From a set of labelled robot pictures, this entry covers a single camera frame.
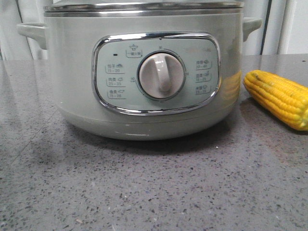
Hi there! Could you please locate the yellow corn cob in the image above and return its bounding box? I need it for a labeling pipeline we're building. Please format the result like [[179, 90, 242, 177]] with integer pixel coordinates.
[[243, 70, 308, 131]]

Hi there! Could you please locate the pale green electric pot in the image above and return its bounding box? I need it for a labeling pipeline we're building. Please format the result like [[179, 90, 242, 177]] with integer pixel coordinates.
[[17, 5, 261, 140]]

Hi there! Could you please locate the glass pot lid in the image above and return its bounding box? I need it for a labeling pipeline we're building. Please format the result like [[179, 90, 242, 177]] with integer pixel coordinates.
[[43, 0, 244, 12]]

